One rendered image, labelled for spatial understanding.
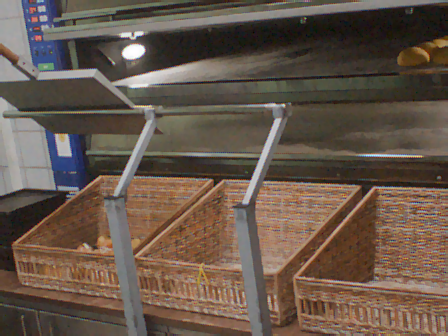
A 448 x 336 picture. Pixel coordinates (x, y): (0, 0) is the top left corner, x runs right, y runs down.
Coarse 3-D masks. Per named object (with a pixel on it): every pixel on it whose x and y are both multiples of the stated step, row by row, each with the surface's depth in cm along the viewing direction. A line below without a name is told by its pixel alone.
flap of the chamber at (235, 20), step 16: (368, 0) 257; (384, 0) 253; (400, 0) 250; (416, 0) 247; (432, 0) 245; (224, 16) 289; (240, 16) 285; (256, 16) 281; (272, 16) 277; (288, 16) 274; (304, 16) 273; (320, 16) 278; (336, 16) 282; (64, 32) 335; (80, 32) 330; (96, 32) 325; (112, 32) 320; (128, 32) 315; (144, 32) 318; (160, 32) 325
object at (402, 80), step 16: (224, 80) 321; (240, 80) 315; (256, 80) 308; (272, 80) 303; (288, 80) 298; (304, 80) 294; (320, 80) 290; (336, 80) 287; (352, 80) 283; (368, 80) 280; (384, 80) 277; (400, 80) 273; (416, 80) 270; (432, 80) 267; (128, 96) 344; (144, 96) 339; (160, 96) 334
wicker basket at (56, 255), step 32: (96, 192) 357; (128, 192) 350; (160, 192) 340; (192, 192) 331; (64, 224) 345; (96, 224) 358; (128, 224) 350; (160, 224) 306; (32, 256) 322; (64, 256) 312; (96, 256) 302; (64, 288) 316; (96, 288) 306
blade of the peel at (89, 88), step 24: (48, 72) 296; (72, 72) 289; (96, 72) 283; (0, 96) 323; (24, 96) 315; (48, 96) 308; (72, 96) 302; (96, 96) 295; (120, 96) 291; (48, 120) 330; (72, 120) 322; (96, 120) 315; (120, 120) 308; (144, 120) 301
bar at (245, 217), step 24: (144, 144) 284; (264, 168) 250; (120, 192) 277; (120, 216) 275; (240, 216) 244; (120, 240) 276; (240, 240) 247; (120, 264) 279; (120, 288) 281; (264, 288) 250; (264, 312) 250
